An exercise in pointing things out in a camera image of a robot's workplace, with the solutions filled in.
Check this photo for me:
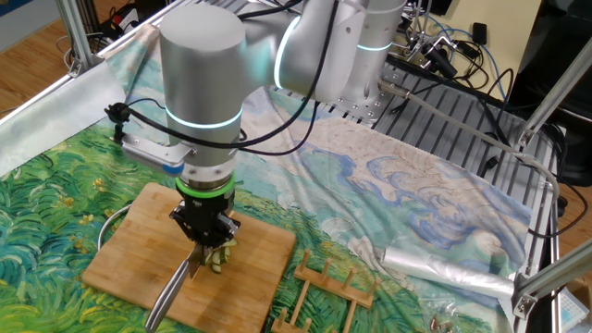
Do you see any white plastic box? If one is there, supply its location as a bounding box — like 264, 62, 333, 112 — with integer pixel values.
558, 286, 591, 333

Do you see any painted landscape tablecloth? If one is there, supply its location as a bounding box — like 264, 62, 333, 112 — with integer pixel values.
0, 22, 534, 333

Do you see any black cable plug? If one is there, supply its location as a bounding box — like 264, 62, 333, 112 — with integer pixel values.
478, 154, 501, 179

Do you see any black floor cable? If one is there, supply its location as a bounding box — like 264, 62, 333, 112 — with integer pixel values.
529, 182, 589, 240

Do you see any aluminium frame bar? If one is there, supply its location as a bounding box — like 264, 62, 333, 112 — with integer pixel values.
515, 35, 592, 150
511, 240, 592, 321
55, 0, 105, 79

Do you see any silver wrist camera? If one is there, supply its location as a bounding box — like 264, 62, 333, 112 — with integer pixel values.
120, 133, 195, 177

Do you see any green cucumber piece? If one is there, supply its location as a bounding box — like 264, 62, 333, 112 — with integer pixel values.
201, 237, 240, 275

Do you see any steel kitchen cleaver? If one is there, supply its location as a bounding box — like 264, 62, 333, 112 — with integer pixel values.
144, 244, 208, 333

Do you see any grey corrugated cable conduit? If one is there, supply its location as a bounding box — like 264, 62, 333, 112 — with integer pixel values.
377, 78, 563, 218

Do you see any thick black camera cable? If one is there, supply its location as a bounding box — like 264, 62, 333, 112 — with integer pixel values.
105, 0, 341, 149

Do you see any bamboo cutting board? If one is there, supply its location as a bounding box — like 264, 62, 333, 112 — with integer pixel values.
81, 182, 297, 333

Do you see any black computer case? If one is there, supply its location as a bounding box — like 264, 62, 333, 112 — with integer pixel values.
506, 0, 592, 189

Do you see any power strip with red switch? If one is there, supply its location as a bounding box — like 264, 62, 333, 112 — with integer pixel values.
105, 4, 140, 38

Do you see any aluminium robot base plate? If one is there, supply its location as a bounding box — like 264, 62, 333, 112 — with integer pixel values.
277, 87, 394, 125

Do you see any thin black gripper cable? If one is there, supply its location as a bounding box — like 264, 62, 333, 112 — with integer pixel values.
238, 99, 320, 156

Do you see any wooden peg dish rack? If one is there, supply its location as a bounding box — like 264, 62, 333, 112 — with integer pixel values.
270, 247, 383, 333

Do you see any black camera on metal clamp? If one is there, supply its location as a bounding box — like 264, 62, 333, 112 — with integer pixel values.
406, 34, 459, 80

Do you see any clear bag of screws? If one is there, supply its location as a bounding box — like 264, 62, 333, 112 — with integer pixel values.
415, 295, 468, 333

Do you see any blue network cable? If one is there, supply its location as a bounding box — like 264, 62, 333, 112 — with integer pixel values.
427, 13, 510, 101

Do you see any clear plastic bag roll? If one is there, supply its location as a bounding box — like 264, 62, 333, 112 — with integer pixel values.
379, 244, 516, 301

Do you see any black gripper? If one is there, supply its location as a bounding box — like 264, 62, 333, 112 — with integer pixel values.
167, 192, 242, 255

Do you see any small black power adapter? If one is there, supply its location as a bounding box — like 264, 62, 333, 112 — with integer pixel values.
471, 21, 489, 46

